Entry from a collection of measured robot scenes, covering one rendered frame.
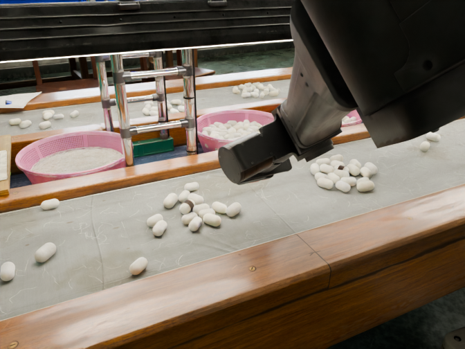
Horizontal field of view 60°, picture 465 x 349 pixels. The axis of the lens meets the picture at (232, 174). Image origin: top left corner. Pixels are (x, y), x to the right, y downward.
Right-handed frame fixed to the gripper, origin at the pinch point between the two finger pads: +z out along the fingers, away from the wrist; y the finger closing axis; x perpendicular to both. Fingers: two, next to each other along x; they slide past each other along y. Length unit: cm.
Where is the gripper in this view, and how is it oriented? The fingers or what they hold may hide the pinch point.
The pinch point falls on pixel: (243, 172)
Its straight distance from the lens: 76.3
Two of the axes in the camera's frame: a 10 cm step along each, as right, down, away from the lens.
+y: -9.0, 2.0, -3.8
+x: 2.9, 9.4, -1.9
